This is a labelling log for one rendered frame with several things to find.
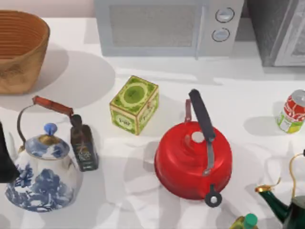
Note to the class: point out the green tea tin box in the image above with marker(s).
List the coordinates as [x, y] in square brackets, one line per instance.
[133, 105]

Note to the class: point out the red kettle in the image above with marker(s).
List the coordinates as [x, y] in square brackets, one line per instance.
[190, 162]

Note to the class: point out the dark olive oil bottle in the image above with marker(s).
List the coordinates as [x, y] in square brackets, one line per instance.
[84, 148]

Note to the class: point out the pale microwave oven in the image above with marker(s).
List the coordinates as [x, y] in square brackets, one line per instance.
[152, 26]

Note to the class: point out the microwave knob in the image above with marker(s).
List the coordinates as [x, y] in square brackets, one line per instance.
[220, 34]
[224, 14]

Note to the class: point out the blue and white teapot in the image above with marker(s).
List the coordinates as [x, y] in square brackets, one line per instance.
[43, 176]

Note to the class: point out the red and green can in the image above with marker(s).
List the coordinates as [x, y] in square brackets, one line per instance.
[292, 112]

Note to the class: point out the yellow bottle with green cap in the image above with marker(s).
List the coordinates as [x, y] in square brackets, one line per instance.
[245, 221]

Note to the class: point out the brown woven basket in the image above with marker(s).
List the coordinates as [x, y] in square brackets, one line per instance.
[19, 47]

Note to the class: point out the dark green teapot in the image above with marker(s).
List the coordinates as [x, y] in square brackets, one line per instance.
[286, 207]

